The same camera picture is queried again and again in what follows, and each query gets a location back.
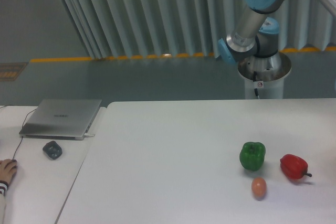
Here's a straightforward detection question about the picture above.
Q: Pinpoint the brown egg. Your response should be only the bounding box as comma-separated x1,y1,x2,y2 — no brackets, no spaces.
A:
251,177,267,198

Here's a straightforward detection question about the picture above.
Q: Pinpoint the green bell pepper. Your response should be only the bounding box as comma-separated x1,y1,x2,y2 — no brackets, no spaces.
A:
239,142,266,172

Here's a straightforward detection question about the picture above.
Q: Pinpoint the thin dark mouse cable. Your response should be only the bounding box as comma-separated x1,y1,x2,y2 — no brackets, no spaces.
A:
0,104,39,159

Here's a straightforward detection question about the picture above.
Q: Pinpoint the white folded curtain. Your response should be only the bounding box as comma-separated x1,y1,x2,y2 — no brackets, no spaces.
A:
47,0,336,59

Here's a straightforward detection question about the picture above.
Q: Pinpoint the person's hand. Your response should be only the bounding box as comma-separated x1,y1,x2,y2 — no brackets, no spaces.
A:
0,159,17,184

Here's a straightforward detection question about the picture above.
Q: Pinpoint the silver closed laptop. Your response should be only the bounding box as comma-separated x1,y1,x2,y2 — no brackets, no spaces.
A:
19,99,101,140

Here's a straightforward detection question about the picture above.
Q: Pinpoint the small black device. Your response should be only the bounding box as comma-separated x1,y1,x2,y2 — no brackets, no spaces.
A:
43,141,62,160

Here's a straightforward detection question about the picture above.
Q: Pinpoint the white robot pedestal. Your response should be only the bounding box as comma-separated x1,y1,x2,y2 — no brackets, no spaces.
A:
238,52,291,99

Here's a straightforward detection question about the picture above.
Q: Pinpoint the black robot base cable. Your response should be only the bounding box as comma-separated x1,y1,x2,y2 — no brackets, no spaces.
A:
253,70,260,100

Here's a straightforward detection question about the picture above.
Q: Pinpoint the striped sleeve forearm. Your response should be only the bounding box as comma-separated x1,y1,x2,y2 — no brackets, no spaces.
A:
0,180,8,224

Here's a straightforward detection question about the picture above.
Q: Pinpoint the red bell pepper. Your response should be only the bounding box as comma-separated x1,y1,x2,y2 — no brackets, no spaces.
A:
280,154,312,180

